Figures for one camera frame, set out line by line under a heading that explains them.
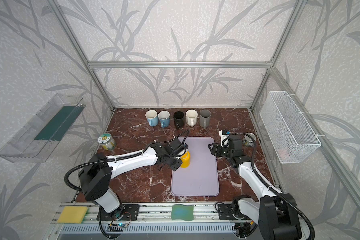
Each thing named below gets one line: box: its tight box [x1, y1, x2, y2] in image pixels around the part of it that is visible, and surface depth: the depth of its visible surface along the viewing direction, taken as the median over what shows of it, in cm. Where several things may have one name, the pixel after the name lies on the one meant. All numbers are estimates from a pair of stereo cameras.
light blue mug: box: [145, 109, 159, 127], surface depth 105 cm
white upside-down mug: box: [185, 109, 198, 127], surface depth 105 cm
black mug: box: [173, 111, 185, 129], surface depth 107 cm
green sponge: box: [171, 204, 194, 221], surface depth 74 cm
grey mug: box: [199, 109, 212, 129], surface depth 104 cm
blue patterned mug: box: [157, 110, 170, 128], surface depth 106 cm
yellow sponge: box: [57, 206, 89, 224], surface depth 74 cm
